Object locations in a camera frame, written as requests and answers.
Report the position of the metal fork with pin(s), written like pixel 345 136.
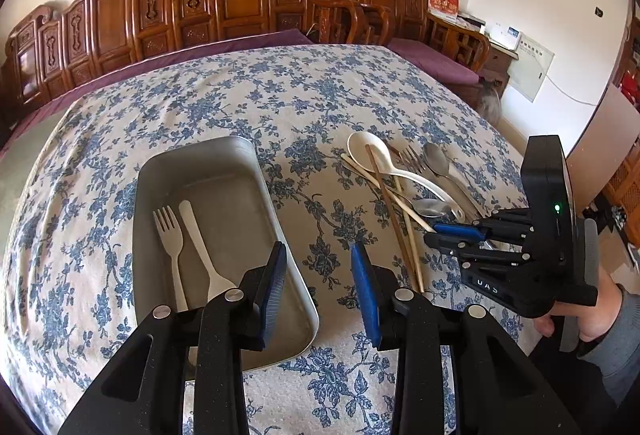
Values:
pixel 410 160

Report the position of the metal tray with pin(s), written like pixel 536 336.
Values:
pixel 225 195

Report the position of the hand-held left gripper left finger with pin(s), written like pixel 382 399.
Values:
pixel 272 290

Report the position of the person's right hand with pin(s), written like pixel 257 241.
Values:
pixel 602 315

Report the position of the white device box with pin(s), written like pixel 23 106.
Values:
pixel 502 34

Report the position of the wooden side table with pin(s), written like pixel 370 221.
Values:
pixel 497 62

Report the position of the metal spoon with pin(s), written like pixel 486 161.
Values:
pixel 430 208
pixel 436 160

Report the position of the stack of papers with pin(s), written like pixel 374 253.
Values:
pixel 470 21

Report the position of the grey fluffy object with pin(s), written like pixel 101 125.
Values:
pixel 489 105

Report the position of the red desk calendar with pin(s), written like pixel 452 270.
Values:
pixel 444 5

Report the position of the white plastic fork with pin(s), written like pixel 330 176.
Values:
pixel 170 235

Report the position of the cream chopstick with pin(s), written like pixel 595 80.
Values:
pixel 365 172
pixel 412 245

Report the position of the small purple seat cushion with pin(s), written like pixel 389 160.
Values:
pixel 435 60

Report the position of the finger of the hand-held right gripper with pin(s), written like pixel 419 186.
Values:
pixel 457 230
pixel 480 255

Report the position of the beige board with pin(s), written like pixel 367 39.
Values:
pixel 610 135

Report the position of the white ceramic soup spoon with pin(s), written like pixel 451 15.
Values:
pixel 367 147

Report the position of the blue floral tablecloth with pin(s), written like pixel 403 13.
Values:
pixel 300 105

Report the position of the brown wooden chopstick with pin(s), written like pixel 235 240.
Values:
pixel 387 200

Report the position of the long purple seat cushion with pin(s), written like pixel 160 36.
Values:
pixel 150 65

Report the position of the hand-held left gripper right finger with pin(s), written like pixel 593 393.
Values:
pixel 365 295

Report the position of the white wall box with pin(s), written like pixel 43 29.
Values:
pixel 530 65

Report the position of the person's right forearm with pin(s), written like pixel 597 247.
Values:
pixel 620 365

